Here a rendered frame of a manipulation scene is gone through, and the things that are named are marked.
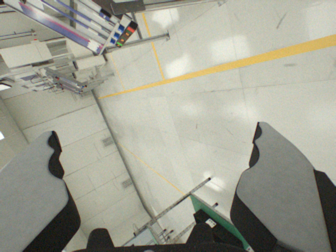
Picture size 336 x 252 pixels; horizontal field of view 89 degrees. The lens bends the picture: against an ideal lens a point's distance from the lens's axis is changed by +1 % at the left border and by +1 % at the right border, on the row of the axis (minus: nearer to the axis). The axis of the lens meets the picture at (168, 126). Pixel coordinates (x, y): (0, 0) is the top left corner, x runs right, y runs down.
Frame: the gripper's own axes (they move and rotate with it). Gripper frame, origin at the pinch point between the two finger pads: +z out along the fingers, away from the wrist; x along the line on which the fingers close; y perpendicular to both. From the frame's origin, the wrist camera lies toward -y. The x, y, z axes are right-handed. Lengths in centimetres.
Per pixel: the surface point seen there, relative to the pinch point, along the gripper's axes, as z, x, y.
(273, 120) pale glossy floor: 91, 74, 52
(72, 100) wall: 676, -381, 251
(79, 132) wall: 630, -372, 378
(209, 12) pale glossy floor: 137, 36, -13
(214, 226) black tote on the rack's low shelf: 86, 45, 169
